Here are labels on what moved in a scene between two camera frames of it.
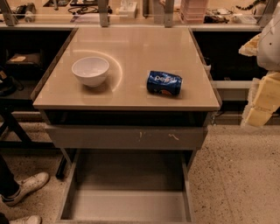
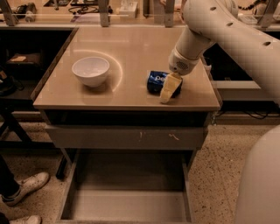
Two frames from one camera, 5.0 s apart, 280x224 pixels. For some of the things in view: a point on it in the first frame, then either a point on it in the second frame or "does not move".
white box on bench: x=127 y=10 does not move
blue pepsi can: x=164 y=83 does not move
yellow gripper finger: x=264 y=100 → x=181 y=66
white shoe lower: x=30 y=220 does not move
